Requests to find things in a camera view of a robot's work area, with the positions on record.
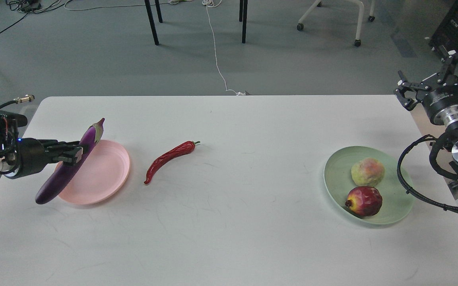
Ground red pomegranate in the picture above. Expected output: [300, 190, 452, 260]
[345, 186, 383, 217]

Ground white wheeled chair base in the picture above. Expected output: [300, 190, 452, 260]
[296, 0, 378, 48]

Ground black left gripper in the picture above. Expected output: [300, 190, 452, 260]
[11, 138, 89, 179]

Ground white cable on floor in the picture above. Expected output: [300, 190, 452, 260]
[201, 0, 251, 96]

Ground pink plate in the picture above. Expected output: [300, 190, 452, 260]
[58, 140, 131, 206]

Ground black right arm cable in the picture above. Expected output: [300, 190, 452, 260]
[397, 134, 458, 218]

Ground black table leg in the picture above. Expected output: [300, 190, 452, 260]
[239, 0, 248, 44]
[145, 0, 163, 46]

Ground red chili pepper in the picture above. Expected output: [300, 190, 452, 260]
[144, 141, 201, 185]

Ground purple eggplant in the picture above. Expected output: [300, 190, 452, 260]
[35, 118, 105, 205]

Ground black table leg left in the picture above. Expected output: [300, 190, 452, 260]
[145, 0, 163, 46]

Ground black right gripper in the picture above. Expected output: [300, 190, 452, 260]
[394, 50, 458, 126]

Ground light green plate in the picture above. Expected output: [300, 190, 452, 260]
[323, 146, 414, 226]

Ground black table leg right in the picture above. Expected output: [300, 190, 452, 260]
[239, 0, 248, 44]

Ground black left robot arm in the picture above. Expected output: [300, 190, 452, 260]
[0, 95, 100, 179]

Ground yellow-green peach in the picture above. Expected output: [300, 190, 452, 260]
[351, 157, 386, 187]

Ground black cables on floor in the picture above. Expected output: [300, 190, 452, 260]
[0, 0, 74, 46]

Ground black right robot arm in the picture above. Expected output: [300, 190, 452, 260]
[394, 50, 458, 213]

